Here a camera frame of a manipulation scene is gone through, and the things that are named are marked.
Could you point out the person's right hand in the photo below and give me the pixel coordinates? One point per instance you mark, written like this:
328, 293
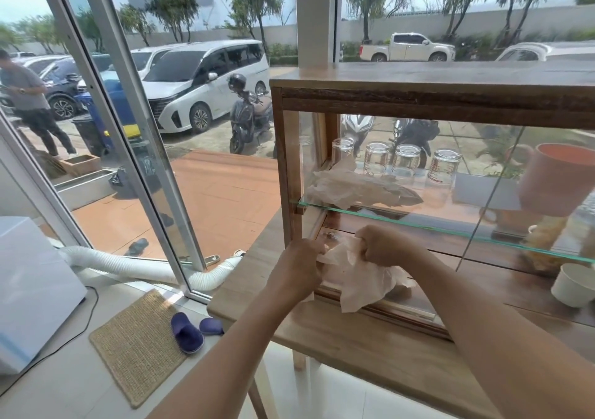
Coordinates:
383, 246

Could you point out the person's left hand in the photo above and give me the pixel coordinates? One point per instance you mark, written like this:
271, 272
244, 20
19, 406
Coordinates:
297, 265

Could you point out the person's left fingers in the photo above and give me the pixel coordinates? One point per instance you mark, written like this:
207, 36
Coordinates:
317, 252

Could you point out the person's right fingers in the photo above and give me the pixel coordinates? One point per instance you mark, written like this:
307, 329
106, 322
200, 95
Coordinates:
367, 242

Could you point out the white tissue paper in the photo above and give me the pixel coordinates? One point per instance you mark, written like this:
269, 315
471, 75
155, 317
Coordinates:
358, 277

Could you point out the person's right forearm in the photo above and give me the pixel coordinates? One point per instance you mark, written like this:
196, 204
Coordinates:
488, 339

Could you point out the person's left forearm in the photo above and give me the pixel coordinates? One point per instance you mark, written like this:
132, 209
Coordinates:
237, 358

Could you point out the glass shelf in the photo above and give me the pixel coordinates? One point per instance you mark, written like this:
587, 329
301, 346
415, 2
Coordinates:
446, 232

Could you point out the clear drinking glass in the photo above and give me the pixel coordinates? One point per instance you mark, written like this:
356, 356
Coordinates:
342, 151
376, 159
406, 162
441, 167

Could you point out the wooden table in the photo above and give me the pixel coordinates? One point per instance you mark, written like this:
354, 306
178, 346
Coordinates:
353, 353

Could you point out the wooden glass display cabinet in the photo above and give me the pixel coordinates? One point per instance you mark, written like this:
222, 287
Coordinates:
432, 153

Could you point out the white motor scooter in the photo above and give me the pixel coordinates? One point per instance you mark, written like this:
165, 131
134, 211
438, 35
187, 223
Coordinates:
355, 128

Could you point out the black motor scooter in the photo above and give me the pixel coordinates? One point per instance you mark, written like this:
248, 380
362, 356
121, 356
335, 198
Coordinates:
413, 135

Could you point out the dark blue slipper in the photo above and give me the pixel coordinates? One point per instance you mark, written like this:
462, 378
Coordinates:
211, 326
186, 332

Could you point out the grey motor scooter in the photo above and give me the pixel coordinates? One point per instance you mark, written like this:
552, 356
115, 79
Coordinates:
248, 116

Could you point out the jar of crackers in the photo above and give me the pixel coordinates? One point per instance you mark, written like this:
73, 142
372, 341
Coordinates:
541, 244

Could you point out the grey sandal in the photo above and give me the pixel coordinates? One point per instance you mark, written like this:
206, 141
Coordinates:
136, 247

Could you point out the black helmet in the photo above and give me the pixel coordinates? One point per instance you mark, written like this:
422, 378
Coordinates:
237, 81

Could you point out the white pickup truck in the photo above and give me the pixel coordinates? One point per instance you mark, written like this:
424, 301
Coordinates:
406, 47

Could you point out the pink ceramic mug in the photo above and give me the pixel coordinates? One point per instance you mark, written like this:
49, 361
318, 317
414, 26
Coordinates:
558, 179

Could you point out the white minivan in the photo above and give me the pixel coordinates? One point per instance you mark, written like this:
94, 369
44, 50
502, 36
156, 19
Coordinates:
204, 83

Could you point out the woven straw doormat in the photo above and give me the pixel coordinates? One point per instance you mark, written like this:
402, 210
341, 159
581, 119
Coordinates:
137, 346

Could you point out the white paper cup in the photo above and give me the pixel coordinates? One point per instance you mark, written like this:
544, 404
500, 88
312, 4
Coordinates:
572, 284

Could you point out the blue trash bin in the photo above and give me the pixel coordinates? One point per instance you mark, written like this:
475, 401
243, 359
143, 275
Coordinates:
109, 111

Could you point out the wooden planter box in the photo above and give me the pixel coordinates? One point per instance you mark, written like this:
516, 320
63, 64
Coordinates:
80, 163

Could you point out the white car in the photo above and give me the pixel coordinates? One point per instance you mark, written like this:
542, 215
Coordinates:
539, 52

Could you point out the black trash bin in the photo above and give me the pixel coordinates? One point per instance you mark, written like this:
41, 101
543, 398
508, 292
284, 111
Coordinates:
88, 135

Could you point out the white portable air conditioner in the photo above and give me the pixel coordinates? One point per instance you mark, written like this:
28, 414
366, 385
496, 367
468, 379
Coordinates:
32, 293

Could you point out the dark suv car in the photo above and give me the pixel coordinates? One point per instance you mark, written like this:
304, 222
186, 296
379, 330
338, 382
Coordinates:
63, 86

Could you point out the white aluminium window frame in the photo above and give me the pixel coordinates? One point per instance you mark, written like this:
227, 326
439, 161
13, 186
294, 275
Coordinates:
121, 121

